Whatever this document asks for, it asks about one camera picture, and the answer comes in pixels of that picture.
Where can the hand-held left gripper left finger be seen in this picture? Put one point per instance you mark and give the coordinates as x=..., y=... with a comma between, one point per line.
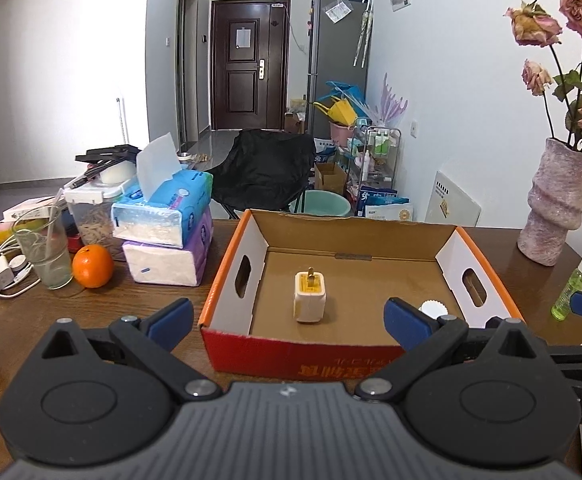
x=171, y=321

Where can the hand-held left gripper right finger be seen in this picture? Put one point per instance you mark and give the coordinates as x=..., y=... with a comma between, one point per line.
x=406, y=323

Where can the white ribbed bottle cap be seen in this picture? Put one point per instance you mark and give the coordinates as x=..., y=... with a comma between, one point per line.
x=433, y=307

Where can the orange cardboard box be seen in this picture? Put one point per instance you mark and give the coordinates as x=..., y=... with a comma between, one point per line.
x=351, y=280

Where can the cream charger plug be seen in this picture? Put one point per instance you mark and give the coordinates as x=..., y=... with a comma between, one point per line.
x=310, y=301

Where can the green spray bottle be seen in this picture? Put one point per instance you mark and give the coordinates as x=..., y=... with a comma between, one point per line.
x=568, y=294

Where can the purple white tissue pack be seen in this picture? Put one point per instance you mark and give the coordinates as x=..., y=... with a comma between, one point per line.
x=161, y=262

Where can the orange fruit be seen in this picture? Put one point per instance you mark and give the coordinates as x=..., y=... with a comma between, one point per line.
x=93, y=266

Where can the pink textured vase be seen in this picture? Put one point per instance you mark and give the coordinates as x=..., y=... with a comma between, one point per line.
x=553, y=200

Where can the blue white package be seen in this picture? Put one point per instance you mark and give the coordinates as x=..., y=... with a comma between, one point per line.
x=383, y=207

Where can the blue tissue pack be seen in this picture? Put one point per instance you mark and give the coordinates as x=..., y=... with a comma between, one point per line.
x=171, y=200

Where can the clear plastic food container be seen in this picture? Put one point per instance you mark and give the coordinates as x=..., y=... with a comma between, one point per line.
x=93, y=225

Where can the white leaning panel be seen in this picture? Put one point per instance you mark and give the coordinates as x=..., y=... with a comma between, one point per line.
x=451, y=200

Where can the clear drinking glass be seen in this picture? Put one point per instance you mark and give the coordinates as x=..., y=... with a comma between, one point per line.
x=46, y=265

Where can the green basin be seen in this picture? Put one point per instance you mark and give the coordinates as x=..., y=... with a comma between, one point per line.
x=323, y=204

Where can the white straw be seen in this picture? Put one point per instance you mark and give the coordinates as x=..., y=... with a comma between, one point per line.
x=53, y=220

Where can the white round container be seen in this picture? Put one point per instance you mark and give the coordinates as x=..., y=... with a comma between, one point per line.
x=117, y=174

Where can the small brown cardboard box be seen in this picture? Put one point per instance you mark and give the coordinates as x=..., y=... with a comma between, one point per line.
x=328, y=180

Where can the black folding stand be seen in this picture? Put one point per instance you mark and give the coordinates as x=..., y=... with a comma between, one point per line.
x=108, y=153

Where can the black folding chair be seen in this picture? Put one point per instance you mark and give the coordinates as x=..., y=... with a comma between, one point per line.
x=263, y=165

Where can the white flat box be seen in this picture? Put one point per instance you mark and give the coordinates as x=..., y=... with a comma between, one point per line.
x=28, y=207

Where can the pink bucket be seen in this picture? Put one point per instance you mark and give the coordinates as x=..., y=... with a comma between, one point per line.
x=340, y=134

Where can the white mop pole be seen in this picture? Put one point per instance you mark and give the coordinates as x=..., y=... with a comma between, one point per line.
x=122, y=120

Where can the purple hangers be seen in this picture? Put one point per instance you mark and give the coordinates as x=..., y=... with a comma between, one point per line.
x=390, y=102

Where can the blue and yellow hangers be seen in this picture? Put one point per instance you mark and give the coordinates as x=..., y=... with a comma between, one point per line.
x=341, y=105

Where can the dark wooden door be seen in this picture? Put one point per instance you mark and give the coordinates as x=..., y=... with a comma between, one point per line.
x=248, y=85

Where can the grey refrigerator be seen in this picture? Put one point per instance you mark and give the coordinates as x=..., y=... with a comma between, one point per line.
x=336, y=55

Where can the dried pink rose bouquet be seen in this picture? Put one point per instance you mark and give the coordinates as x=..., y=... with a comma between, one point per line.
x=533, y=22

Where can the white paper on door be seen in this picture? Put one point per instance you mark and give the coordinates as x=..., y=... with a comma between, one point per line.
x=243, y=37

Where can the white folded umbrella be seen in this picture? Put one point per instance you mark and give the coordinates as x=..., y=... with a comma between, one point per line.
x=363, y=30

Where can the clear plastic bag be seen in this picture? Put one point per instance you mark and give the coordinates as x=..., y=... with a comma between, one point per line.
x=338, y=11

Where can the white wall socket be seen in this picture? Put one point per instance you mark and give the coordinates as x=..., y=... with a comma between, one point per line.
x=414, y=129

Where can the dark interior door frame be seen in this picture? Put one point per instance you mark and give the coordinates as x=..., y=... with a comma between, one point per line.
x=181, y=60

